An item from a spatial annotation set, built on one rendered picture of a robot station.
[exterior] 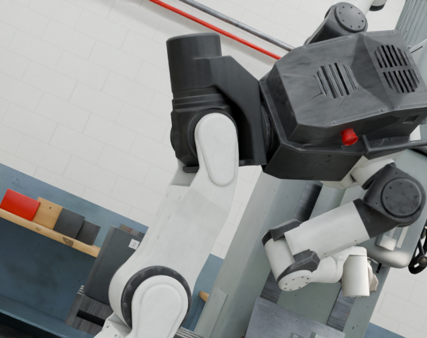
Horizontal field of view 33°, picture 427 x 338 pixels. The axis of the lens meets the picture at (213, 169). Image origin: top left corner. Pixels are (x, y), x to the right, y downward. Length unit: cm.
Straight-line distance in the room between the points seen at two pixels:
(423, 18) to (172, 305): 136
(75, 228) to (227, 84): 425
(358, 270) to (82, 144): 460
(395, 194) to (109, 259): 76
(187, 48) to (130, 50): 487
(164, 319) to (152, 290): 6
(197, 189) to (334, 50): 40
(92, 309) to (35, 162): 442
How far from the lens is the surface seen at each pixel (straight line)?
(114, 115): 621
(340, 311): 243
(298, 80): 146
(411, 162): 202
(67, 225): 563
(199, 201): 142
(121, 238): 185
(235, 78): 146
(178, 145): 147
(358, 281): 179
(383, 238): 194
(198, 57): 145
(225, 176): 142
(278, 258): 159
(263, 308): 235
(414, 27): 239
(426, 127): 201
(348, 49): 152
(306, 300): 240
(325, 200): 220
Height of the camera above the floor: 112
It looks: 7 degrees up
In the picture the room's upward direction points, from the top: 23 degrees clockwise
